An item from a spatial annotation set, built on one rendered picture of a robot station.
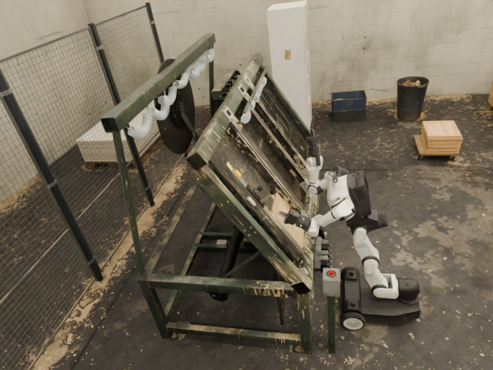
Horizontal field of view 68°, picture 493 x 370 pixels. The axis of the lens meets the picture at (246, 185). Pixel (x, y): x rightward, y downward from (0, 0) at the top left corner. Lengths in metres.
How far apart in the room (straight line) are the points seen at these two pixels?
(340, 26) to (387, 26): 0.83
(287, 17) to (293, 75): 0.90
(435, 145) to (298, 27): 2.68
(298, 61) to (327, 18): 1.50
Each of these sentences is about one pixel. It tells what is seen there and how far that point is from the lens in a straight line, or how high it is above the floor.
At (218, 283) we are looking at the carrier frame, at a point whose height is 0.79.
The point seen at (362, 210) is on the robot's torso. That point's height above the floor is 1.19.
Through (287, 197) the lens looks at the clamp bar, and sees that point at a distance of 2.97.
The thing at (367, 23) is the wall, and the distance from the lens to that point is 7.59.
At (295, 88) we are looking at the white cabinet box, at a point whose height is 0.80.
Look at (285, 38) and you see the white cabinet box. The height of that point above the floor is 1.62.
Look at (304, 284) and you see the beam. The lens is 2.72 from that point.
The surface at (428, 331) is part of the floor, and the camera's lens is 3.68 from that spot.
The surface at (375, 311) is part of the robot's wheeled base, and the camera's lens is 3.50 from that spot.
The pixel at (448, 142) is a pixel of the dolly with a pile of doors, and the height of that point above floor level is 0.30.
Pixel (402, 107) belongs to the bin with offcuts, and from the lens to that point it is 6.98.
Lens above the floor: 2.93
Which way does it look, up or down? 33 degrees down
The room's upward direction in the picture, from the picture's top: 9 degrees counter-clockwise
